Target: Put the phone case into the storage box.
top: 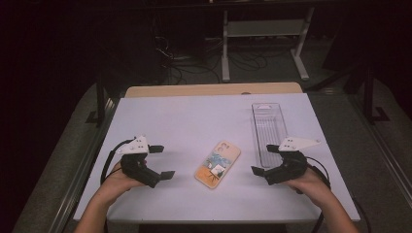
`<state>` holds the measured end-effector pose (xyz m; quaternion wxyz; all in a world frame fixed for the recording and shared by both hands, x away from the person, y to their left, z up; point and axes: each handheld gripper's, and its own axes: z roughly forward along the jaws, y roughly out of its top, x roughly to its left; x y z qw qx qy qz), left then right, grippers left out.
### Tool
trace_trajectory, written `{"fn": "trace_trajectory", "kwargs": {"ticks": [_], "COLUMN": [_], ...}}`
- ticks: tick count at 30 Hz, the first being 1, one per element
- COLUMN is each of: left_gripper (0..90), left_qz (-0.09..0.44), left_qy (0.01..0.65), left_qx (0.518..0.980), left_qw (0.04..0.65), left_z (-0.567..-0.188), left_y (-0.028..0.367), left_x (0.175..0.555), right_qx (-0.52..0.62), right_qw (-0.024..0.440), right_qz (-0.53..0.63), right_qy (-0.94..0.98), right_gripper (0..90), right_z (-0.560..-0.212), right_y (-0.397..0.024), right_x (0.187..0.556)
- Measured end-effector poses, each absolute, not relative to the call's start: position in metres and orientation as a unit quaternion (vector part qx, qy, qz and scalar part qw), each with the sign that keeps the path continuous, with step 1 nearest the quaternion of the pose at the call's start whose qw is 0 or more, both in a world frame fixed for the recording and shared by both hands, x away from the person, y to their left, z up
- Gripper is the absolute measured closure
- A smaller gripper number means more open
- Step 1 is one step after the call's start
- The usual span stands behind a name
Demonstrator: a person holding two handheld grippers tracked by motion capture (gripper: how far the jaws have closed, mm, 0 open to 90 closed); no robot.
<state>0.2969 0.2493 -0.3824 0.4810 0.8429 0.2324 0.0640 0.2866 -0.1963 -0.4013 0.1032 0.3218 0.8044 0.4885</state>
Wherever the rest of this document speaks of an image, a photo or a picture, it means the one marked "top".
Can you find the person's left hand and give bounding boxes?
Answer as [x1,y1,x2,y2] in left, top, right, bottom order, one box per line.
[100,160,147,202]

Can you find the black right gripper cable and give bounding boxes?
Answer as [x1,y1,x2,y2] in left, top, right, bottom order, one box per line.
[305,155,372,233]

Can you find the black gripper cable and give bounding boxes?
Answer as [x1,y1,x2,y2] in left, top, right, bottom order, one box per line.
[100,138,135,186]
[305,155,372,233]

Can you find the black floor cables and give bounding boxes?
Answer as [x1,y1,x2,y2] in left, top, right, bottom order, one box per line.
[154,35,270,85]

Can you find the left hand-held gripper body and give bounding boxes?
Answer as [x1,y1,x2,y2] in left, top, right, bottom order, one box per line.
[117,135,162,189]

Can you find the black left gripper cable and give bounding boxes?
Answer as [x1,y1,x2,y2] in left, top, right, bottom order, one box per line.
[100,138,135,186]

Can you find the grey metal rail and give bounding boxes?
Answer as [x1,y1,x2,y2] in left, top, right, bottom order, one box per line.
[349,93,412,208]
[48,96,121,233]

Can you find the white metal stand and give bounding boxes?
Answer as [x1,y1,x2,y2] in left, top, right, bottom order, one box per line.
[221,6,315,83]

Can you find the clear plastic box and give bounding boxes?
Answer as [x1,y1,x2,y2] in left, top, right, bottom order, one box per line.
[251,102,290,169]

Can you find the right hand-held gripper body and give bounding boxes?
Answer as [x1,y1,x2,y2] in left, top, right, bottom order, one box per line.
[263,136,322,186]

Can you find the black metal stand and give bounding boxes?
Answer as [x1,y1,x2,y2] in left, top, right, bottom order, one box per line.
[86,76,109,128]
[362,64,392,125]

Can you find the person's right hand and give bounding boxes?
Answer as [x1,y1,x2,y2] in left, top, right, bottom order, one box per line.
[285,169,332,205]

